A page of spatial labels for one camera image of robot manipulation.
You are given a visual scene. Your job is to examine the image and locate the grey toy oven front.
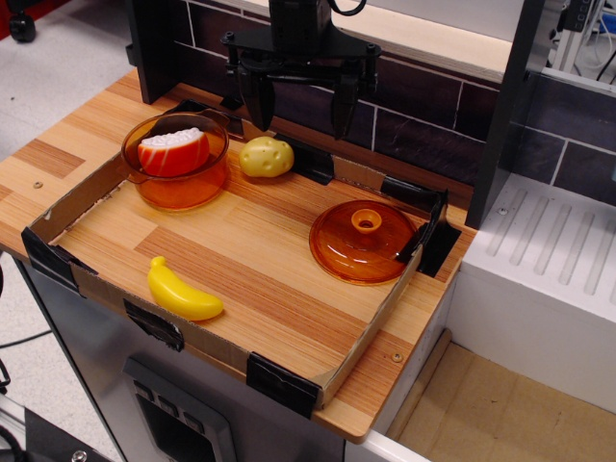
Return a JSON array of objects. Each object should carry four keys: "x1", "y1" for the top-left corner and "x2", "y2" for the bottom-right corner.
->
[{"x1": 123, "y1": 358, "x2": 237, "y2": 461}]

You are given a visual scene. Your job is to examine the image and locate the orange transparent pot lid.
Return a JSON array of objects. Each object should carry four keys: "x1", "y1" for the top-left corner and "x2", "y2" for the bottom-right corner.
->
[{"x1": 309, "y1": 200, "x2": 418, "y2": 285}]

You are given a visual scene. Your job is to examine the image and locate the yellow toy potato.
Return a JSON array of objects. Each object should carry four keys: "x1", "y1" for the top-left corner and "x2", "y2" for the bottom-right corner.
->
[{"x1": 239, "y1": 137, "x2": 295, "y2": 178}]

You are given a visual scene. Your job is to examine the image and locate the white toy sink drainboard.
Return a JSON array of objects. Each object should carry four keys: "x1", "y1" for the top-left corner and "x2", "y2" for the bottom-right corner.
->
[{"x1": 447, "y1": 175, "x2": 615, "y2": 411}]

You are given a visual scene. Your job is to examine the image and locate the dark grey vertical post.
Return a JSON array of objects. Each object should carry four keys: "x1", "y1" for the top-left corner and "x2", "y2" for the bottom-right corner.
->
[{"x1": 126, "y1": 0, "x2": 186, "y2": 104}]

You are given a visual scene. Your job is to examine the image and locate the cardboard fence with black tape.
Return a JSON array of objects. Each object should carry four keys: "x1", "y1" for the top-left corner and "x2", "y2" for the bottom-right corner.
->
[{"x1": 2, "y1": 93, "x2": 475, "y2": 436}]

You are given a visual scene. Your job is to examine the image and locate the orange transparent plastic pot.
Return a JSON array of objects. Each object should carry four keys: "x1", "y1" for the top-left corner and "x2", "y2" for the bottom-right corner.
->
[{"x1": 120, "y1": 109, "x2": 229, "y2": 211}]

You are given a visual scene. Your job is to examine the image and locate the yellow toy banana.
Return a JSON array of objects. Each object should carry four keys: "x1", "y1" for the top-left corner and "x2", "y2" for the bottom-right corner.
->
[{"x1": 147, "y1": 256, "x2": 223, "y2": 321}]

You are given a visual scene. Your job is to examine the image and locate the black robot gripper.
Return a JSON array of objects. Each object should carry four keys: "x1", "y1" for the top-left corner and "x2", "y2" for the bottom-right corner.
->
[{"x1": 221, "y1": 1, "x2": 381, "y2": 140}]

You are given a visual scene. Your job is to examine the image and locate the salmon sushi toy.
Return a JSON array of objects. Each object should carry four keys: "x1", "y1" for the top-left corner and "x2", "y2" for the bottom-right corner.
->
[{"x1": 138, "y1": 127, "x2": 210, "y2": 178}]

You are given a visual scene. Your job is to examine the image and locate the dark grey right post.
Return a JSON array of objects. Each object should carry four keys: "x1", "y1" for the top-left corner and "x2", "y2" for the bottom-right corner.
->
[{"x1": 465, "y1": 1, "x2": 545, "y2": 229}]

